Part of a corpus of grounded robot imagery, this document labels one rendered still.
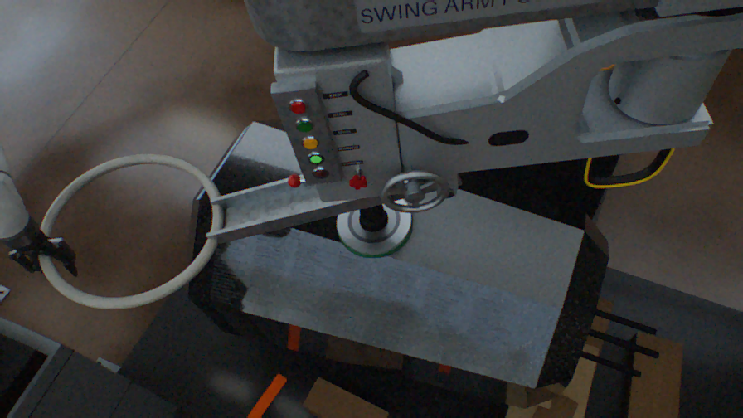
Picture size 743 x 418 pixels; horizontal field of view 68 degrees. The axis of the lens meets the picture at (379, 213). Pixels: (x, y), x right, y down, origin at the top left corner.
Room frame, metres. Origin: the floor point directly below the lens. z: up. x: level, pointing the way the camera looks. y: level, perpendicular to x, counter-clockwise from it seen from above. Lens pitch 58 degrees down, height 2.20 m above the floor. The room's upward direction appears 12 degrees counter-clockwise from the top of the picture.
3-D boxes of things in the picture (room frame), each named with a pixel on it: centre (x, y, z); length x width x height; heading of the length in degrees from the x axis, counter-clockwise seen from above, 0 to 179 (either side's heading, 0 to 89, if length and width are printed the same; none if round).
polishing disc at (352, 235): (0.83, 0.02, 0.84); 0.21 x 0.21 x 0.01
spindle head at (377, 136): (0.82, -0.06, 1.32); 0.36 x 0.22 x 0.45; 84
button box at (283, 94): (0.72, 0.10, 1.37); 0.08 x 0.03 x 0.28; 84
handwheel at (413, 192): (0.70, -0.09, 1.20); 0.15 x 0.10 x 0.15; 84
